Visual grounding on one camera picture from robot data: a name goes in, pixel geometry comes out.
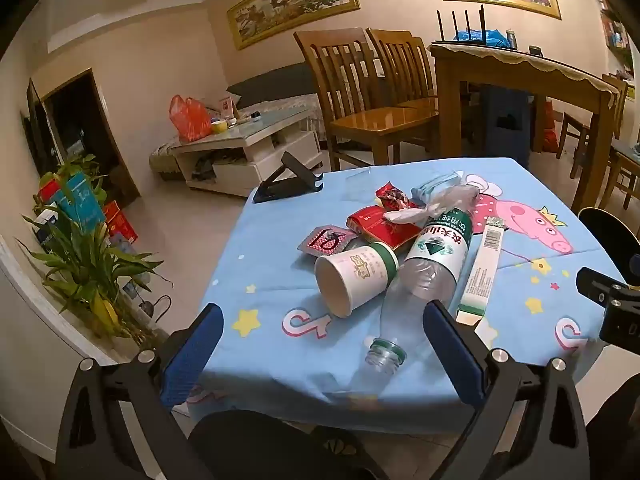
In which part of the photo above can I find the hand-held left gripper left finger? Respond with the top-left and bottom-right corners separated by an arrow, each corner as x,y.
54,304 -> 224,480

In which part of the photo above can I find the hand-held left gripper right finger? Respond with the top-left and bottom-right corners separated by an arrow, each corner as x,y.
423,301 -> 592,480

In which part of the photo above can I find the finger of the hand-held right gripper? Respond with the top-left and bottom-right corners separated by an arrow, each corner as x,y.
575,266 -> 631,306

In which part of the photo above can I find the pale plastic bag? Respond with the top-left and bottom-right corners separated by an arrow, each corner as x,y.
382,171 -> 481,225

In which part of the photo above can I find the red cartoon snack wrapper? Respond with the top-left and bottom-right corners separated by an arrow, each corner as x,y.
375,183 -> 426,211

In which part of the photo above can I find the black round chair back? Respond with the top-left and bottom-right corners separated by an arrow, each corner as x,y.
577,206 -> 640,261

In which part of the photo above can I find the white green carton box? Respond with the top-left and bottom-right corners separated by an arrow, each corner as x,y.
456,216 -> 506,326

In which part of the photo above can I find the clear plastic bottle green label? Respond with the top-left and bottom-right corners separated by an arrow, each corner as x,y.
347,207 -> 473,396

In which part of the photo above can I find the blue cartoon printed tablecloth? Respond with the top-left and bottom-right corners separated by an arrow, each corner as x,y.
187,157 -> 640,436

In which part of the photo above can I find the white green paper cup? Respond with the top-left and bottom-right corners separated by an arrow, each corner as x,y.
314,241 -> 400,319

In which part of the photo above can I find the green potted plant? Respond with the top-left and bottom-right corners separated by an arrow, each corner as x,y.
17,155 -> 173,346

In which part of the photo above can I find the red cardboard box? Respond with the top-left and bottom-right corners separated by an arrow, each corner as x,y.
102,200 -> 138,245
39,172 -> 66,201

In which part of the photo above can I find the red bag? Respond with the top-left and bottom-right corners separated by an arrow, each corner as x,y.
542,100 -> 563,153

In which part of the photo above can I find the red cigarette pack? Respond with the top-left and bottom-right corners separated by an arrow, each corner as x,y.
346,204 -> 425,252

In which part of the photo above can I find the pink snack packet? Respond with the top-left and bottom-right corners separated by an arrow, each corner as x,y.
297,225 -> 358,259

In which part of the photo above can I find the blue cardboard box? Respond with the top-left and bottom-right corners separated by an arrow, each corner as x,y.
59,174 -> 107,233

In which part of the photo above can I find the clear plastic sheet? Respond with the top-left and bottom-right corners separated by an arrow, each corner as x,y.
347,169 -> 373,198

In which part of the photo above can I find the white coffee table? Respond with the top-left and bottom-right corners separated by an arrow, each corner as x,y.
167,107 -> 326,198

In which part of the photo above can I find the dark blue plastic stool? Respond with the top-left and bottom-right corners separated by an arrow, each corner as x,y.
481,85 -> 532,171

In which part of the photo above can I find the wooden dining table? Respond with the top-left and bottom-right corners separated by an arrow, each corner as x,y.
429,42 -> 621,211

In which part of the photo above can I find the black folding phone stand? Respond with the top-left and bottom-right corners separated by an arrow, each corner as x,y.
252,151 -> 325,204

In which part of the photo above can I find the orange plastic bag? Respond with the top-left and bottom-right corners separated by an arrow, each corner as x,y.
169,95 -> 213,142

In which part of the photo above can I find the blue plastic bag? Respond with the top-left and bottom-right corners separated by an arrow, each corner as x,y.
453,29 -> 508,50

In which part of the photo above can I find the black router with antennas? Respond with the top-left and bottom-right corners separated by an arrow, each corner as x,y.
434,5 -> 488,46

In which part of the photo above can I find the black television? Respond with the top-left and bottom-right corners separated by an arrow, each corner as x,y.
22,77 -> 56,163

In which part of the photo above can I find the dark grey sofa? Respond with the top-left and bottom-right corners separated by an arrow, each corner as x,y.
227,62 -> 326,141

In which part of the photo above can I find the wall shelf with books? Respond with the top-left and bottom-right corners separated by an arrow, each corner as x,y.
600,0 -> 636,76

